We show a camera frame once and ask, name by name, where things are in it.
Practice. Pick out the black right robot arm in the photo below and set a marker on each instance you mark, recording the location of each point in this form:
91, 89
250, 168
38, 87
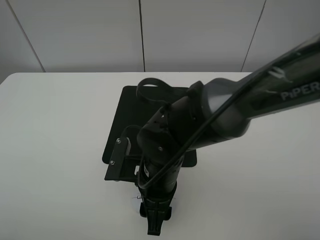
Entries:
211, 113

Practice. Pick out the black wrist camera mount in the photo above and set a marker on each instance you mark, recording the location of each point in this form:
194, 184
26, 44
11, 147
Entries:
122, 164

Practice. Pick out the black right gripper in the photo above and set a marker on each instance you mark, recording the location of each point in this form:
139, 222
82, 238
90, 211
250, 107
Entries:
157, 183

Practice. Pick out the white wireless computer mouse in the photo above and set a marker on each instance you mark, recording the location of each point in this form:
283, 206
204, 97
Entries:
136, 201

